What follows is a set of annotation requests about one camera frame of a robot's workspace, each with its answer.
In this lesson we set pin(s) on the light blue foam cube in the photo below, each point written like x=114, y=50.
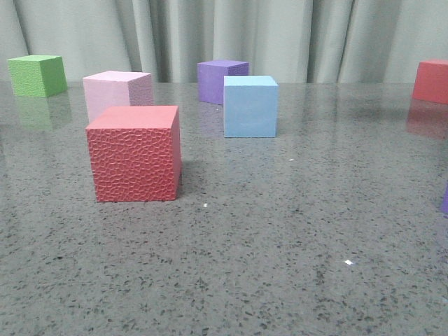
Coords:
x=250, y=106

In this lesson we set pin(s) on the large red textured cube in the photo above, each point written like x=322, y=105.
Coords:
x=135, y=153

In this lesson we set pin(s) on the purple foam cube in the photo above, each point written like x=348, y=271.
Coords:
x=210, y=78

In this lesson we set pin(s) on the pink foam cube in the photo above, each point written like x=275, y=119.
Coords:
x=116, y=88

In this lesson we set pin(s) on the grey-green curtain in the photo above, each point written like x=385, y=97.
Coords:
x=293, y=41

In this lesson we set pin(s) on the green foam cube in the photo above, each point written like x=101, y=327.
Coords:
x=37, y=75

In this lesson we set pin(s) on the purple cube at edge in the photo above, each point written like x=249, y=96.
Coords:
x=444, y=203

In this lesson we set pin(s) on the red foam cube far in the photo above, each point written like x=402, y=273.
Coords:
x=431, y=81

